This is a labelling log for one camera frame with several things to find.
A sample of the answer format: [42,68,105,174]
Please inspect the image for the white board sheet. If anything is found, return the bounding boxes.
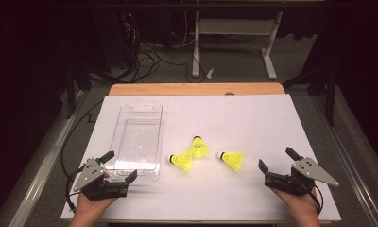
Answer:
[60,94,342,222]

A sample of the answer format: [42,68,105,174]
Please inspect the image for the clear plastic tray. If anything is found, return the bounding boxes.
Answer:
[104,104,163,182]

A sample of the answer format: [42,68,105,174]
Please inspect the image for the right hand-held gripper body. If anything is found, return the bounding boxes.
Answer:
[263,156,340,197]

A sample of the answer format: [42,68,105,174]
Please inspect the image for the long black cable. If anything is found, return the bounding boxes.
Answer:
[60,99,105,183]

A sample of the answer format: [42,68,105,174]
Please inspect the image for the person's left hand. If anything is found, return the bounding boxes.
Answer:
[69,192,119,227]

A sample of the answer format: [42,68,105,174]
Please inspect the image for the yellow plastic shuttlecock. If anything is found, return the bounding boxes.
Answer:
[189,135,210,160]
[167,151,195,173]
[217,150,245,173]

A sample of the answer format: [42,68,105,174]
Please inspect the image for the black metal stand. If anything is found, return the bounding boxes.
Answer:
[63,60,94,120]
[283,62,337,128]

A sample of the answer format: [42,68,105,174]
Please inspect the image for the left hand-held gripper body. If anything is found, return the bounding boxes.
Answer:
[72,156,130,201]

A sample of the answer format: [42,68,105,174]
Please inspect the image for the white metal table frame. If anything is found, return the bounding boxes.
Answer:
[191,10,278,80]

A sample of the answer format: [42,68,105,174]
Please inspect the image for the aluminium rail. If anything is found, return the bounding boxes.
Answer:
[7,89,86,227]
[308,94,378,227]

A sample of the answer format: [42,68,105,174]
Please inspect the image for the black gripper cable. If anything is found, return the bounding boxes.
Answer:
[64,164,86,213]
[299,181,324,216]

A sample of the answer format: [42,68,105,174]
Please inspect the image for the tangle of dark cables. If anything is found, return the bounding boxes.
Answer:
[120,12,207,83]

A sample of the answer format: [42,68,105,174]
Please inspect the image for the person's right hand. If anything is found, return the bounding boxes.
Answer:
[269,186,322,227]

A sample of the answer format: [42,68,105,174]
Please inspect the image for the dark equipment with red light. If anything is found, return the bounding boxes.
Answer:
[95,9,141,69]

